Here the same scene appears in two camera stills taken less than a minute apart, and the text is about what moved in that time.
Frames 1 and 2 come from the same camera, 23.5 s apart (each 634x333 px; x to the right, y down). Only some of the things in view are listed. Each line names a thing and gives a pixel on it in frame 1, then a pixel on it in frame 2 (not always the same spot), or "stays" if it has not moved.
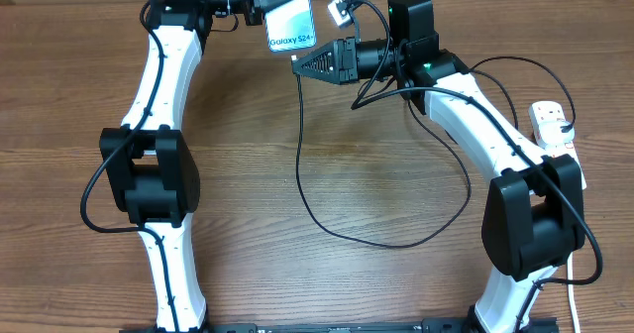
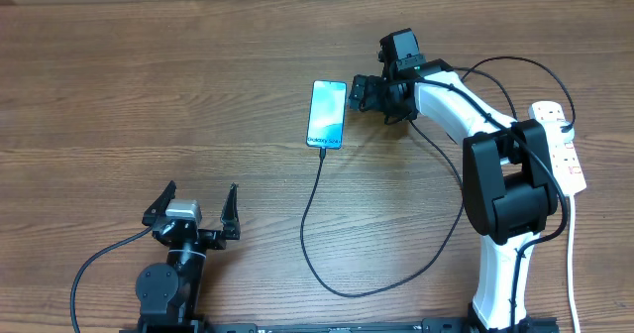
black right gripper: [345, 67] -> [372, 85]
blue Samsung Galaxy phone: [291, 25] -> [327, 114]
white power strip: [553, 111] stays
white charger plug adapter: [552, 134] stays
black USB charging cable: [502, 60] -> [455, 166]
